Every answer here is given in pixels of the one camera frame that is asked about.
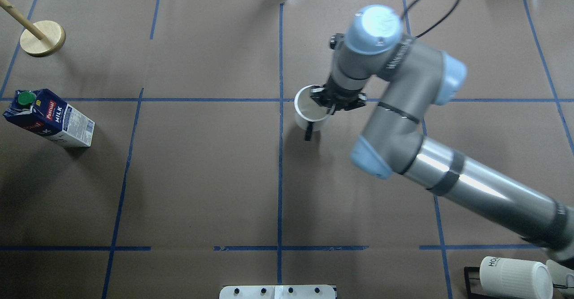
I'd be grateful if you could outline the white ribbed HOME mug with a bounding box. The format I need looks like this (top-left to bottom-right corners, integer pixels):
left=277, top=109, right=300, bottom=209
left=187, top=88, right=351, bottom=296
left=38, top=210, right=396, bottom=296
left=479, top=256, right=554, bottom=299

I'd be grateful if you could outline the blue white milk carton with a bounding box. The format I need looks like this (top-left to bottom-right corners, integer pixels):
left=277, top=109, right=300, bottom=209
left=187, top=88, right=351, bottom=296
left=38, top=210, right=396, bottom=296
left=3, top=88, right=95, bottom=148

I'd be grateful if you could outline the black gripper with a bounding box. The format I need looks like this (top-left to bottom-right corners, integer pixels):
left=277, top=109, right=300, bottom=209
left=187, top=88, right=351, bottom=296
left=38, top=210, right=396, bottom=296
left=310, top=77, right=367, bottom=113

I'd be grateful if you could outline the white smiley mug black handle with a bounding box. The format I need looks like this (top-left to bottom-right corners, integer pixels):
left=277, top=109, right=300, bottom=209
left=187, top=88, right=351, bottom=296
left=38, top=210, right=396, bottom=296
left=294, top=85, right=335, bottom=142

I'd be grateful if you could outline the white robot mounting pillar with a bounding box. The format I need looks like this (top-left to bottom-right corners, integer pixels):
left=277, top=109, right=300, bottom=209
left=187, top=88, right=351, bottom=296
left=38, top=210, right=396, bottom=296
left=219, top=284, right=338, bottom=299

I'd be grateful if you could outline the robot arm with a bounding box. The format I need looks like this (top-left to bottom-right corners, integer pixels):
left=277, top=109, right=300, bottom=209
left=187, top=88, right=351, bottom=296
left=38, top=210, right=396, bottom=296
left=310, top=4, right=574, bottom=269

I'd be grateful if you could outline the wooden mug tree stand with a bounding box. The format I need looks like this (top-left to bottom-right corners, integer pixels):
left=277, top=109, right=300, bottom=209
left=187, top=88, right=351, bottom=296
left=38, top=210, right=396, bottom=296
left=0, top=0, right=66, bottom=57

